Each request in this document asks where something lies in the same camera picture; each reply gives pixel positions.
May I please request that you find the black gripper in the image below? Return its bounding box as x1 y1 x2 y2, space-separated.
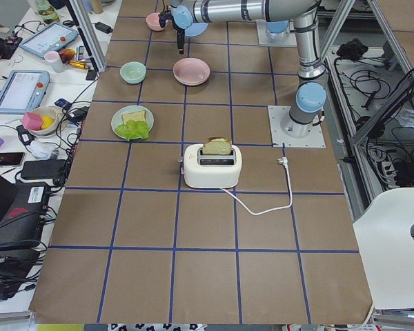
159 9 185 54

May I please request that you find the blue plate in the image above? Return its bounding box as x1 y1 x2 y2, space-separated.
185 23 208 37

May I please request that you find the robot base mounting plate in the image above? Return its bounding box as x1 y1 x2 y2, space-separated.
268 106 326 148

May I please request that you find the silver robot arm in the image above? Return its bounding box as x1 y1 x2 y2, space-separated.
159 0 327 138

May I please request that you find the pink bowl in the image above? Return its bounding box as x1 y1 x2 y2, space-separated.
146 12 166 32

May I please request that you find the pink plate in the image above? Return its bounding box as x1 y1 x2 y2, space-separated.
172 57 210 86

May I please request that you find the mint green bowl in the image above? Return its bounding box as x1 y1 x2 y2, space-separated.
119 61 146 84

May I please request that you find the bread slice on plate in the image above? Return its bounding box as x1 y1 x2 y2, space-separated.
122 110 146 125

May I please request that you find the lettuce leaf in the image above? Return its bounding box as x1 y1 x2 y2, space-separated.
115 120 150 141

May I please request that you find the green plate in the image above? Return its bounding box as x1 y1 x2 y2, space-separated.
111 106 154 138

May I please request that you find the toast slice in toaster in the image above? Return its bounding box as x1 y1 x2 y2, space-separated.
202 137 232 155

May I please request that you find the teach pendant tablet far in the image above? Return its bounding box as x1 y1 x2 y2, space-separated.
19 22 79 58

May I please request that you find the teach pendant tablet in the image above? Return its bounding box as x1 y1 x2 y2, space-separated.
0 70 50 114
19 22 79 58

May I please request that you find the pink cup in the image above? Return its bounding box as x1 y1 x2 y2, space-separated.
43 51 64 73

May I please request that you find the glass bottle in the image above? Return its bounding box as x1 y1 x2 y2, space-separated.
35 0 60 24

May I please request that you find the white toaster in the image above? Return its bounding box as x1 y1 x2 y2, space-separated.
182 143 242 189

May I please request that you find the beige bowl with toys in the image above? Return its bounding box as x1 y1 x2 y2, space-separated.
21 106 61 137

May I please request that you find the yellow lemon toy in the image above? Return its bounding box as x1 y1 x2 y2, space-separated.
40 116 55 130

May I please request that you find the teach pendant tablet near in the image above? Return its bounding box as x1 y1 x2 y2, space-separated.
0 70 50 114

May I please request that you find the pink cube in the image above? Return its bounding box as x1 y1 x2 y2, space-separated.
21 112 43 131

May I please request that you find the black smartphone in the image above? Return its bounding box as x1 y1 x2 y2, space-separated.
0 152 26 167

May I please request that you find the white chair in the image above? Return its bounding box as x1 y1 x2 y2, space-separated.
353 188 414 310

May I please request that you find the white power cable with plug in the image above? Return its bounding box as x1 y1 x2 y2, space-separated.
219 157 294 217

